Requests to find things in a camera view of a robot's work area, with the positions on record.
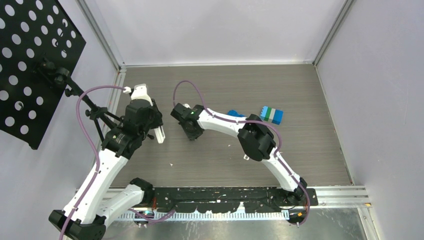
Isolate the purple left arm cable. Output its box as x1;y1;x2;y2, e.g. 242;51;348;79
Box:
57;85;132;240

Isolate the white air conditioner remote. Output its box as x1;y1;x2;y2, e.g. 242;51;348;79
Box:
153;125;166;144

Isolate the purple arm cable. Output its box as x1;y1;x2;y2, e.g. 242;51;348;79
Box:
57;85;132;240
172;80;312;226

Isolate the blue toy car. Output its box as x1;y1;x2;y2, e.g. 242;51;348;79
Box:
227;109;246;118

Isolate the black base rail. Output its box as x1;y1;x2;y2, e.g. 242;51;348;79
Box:
135;187;307;214

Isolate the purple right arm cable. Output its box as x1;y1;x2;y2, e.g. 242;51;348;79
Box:
172;80;312;226

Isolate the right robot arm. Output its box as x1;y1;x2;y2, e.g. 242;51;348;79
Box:
170;103;307;205

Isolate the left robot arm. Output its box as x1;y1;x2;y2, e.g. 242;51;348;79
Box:
48;98;165;240

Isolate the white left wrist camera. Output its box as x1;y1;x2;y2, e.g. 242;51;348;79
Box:
122;83;153;106

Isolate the blue green brick block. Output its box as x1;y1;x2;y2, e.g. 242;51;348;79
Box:
259;106;284;125

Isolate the black perforated board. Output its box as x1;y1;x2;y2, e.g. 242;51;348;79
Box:
0;0;86;150

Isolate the black tripod stand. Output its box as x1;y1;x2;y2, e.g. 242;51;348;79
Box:
31;57;157;142

